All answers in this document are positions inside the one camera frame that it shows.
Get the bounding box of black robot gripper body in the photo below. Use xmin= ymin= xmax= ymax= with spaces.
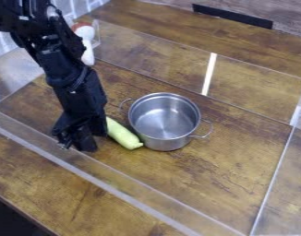
xmin=0 ymin=0 xmax=107 ymax=124

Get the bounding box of small stainless steel pot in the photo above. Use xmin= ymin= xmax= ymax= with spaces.
xmin=119 ymin=92 xmax=214 ymax=151

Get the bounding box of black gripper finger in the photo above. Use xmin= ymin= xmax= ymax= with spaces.
xmin=73 ymin=116 xmax=107 ymax=152
xmin=52 ymin=112 xmax=73 ymax=149

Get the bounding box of clear acrylic enclosure wall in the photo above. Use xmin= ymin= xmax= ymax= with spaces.
xmin=0 ymin=22 xmax=301 ymax=236

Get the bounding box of white red toy mushroom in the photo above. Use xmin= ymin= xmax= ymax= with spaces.
xmin=71 ymin=22 xmax=95 ymax=66

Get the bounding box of black bar on table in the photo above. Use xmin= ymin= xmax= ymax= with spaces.
xmin=193 ymin=4 xmax=275 ymax=30

